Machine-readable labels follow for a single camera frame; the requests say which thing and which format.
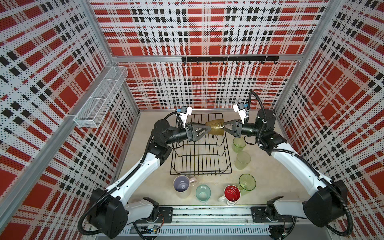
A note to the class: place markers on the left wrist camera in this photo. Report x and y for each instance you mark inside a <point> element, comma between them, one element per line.
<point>182,114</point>

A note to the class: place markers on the black wall hook rail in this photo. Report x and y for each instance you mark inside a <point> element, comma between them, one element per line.
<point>260,59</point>

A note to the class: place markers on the lavender ceramic mug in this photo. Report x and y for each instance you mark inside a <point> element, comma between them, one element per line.
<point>183,186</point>

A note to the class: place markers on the red interior white mug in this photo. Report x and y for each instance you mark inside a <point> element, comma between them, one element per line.
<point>231,195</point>

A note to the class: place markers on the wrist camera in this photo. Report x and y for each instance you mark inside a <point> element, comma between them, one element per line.
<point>182,114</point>
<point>241,109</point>

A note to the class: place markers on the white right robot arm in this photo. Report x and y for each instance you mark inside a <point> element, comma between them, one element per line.
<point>328,199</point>

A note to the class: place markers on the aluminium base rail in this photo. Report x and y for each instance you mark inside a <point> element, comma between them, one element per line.
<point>219,222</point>

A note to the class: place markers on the teal glass cup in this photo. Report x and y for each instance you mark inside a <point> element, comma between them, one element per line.
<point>203,193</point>

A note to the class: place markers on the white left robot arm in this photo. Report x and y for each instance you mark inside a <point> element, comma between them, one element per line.
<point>110,210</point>

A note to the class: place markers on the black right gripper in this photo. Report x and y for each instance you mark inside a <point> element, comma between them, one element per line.
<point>238,123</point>

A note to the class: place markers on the green ribbed glass cup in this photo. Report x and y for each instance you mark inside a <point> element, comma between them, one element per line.
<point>238,145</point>

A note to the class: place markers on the pale green frosted glass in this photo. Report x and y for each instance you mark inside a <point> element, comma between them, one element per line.
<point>242,160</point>

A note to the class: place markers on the amber textured glass cup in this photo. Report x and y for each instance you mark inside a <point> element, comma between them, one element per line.
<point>217,127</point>

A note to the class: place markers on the clear green glass tumbler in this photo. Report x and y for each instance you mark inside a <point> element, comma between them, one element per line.
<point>246,184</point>

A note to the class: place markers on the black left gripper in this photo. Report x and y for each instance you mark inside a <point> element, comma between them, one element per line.
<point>191,137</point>

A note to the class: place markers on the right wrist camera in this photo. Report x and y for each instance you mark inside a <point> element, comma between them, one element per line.
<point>241,109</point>

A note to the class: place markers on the white wire wall basket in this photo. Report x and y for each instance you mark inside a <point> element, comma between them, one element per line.
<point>92,113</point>

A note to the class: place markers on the black wire dish rack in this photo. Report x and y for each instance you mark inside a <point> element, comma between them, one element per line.
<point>208,156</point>

